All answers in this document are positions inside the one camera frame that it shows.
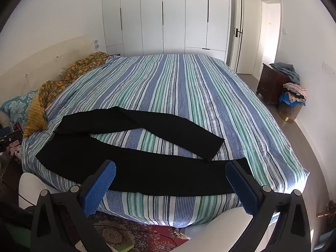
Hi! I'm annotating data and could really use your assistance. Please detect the red patterned rug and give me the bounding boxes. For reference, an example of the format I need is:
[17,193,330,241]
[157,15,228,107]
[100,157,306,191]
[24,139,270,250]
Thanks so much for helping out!
[52,210,189,252]

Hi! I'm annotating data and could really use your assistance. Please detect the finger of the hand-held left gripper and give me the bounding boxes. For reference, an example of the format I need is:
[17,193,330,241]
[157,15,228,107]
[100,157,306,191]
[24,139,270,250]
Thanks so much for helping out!
[0,127,22,147]

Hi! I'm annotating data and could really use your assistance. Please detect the pile of mixed clothes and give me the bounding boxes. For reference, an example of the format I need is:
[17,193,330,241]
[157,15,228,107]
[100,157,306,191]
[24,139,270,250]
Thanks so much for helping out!
[279,82,307,106]

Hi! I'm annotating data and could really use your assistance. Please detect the cream padded headboard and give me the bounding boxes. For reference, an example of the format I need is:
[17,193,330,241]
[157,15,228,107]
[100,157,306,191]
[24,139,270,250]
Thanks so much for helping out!
[0,35,96,105]

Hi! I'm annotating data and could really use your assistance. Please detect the orange floral quilt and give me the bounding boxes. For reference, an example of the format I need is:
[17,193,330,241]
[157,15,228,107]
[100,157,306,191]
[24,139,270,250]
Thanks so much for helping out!
[38,52,110,105]

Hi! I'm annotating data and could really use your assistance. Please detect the mustard yellow pillow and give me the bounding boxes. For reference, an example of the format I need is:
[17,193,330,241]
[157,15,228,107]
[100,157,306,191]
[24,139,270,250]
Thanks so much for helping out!
[23,91,49,138]

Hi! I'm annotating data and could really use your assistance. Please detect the striped bed cover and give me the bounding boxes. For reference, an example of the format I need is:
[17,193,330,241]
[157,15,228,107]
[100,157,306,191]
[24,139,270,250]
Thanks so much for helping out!
[21,53,310,227]

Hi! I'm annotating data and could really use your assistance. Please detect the grey blue clothes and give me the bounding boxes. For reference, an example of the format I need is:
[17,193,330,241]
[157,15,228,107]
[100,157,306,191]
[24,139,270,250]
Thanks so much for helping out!
[270,62,300,83]

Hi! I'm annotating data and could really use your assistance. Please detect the grey slipper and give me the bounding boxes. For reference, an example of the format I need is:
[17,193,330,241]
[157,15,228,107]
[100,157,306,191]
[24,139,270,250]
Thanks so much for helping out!
[175,227,195,239]

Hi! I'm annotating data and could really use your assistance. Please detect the black pants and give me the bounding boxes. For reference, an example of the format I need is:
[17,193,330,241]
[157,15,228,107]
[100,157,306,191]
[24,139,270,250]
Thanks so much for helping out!
[35,106,254,197]

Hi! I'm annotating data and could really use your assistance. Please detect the green book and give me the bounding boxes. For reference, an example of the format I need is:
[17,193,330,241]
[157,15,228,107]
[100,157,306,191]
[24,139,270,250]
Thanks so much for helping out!
[113,243,134,252]

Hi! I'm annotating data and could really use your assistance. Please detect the dark wooden dresser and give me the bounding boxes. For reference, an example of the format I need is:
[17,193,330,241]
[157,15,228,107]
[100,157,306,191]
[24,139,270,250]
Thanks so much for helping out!
[256,63,292,105]

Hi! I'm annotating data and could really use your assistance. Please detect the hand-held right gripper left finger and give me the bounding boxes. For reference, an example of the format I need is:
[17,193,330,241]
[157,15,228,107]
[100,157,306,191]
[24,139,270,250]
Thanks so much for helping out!
[31,160,116,252]

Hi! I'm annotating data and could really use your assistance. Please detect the teal patterned pillow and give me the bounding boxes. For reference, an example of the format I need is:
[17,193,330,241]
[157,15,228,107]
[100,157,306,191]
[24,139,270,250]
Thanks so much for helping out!
[0,91,37,122]

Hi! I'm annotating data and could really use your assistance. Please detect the white wardrobe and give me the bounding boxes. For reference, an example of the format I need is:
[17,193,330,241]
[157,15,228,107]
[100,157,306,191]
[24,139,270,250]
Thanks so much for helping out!
[102,0,231,62]

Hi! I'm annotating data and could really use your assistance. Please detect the gold laundry basket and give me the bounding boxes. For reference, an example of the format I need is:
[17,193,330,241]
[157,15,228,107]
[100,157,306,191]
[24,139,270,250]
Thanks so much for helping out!
[278,101,302,123]

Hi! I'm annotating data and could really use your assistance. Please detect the white door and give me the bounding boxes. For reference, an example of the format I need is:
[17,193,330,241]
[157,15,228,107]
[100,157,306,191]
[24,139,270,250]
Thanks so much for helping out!
[226,0,259,74]

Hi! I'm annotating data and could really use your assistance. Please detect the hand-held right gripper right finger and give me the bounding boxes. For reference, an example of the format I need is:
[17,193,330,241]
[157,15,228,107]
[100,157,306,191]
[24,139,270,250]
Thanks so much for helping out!
[225,161,311,252]

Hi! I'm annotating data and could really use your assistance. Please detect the copper coloured object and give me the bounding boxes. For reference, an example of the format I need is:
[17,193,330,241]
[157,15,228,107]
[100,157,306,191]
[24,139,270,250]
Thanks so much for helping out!
[316,201,336,218]

